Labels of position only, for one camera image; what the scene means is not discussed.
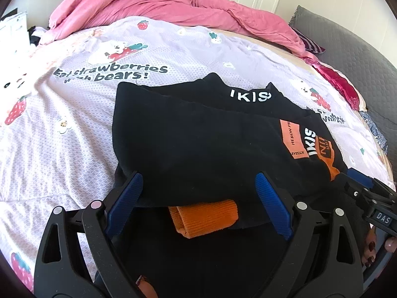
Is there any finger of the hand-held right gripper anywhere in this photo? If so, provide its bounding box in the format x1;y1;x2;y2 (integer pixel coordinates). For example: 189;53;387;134
347;168;397;200
336;173;373;212

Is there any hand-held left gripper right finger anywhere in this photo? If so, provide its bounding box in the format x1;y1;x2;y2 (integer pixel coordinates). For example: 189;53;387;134
254;172;365;298

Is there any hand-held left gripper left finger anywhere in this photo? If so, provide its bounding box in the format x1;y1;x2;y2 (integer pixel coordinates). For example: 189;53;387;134
34;172;144;298

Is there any black sweater with orange cuffs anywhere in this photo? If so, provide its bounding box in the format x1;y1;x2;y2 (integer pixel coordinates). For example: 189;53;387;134
93;72;350;298

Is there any dark clothes pile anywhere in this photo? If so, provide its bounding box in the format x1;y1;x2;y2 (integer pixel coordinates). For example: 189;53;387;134
27;26;47;47

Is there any person's right hand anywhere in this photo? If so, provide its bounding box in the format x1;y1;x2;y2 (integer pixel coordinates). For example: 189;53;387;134
364;225;397;270

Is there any blue floral cloth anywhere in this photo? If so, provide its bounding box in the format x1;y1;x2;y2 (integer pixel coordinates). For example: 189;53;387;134
360;110;390;156

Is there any red cloth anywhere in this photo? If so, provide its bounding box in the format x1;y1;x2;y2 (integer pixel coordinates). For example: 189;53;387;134
303;57;362;111

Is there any strawberry printed blanket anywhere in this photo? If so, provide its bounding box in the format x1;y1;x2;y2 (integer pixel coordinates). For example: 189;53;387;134
0;15;395;286

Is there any striped pillow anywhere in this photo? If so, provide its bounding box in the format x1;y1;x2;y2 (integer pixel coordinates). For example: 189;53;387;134
292;26;326;55

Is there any pink duvet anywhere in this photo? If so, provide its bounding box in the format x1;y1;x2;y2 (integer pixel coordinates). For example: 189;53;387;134
40;0;306;57

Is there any white drawer cabinet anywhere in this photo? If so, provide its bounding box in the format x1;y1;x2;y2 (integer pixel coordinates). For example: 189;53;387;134
0;12;28;33

